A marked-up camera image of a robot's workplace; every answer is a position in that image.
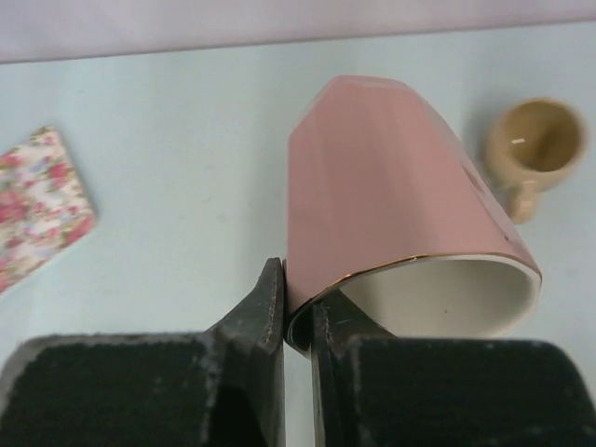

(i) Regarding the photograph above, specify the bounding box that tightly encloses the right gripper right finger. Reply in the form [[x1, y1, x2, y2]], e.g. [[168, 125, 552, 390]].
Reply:
[[311, 291, 595, 446]]

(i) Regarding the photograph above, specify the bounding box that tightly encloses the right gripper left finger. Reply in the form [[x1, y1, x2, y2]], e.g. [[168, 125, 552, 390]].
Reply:
[[1, 258, 285, 446]]

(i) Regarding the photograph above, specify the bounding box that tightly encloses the pink mug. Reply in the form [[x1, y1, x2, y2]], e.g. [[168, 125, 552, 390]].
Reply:
[[285, 75, 542, 353]]

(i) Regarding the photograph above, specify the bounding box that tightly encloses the beige mug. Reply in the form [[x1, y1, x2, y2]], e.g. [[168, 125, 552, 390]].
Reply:
[[484, 98, 588, 224]]

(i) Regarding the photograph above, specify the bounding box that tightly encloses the floral tray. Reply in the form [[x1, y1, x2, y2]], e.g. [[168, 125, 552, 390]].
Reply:
[[1, 126, 97, 291]]

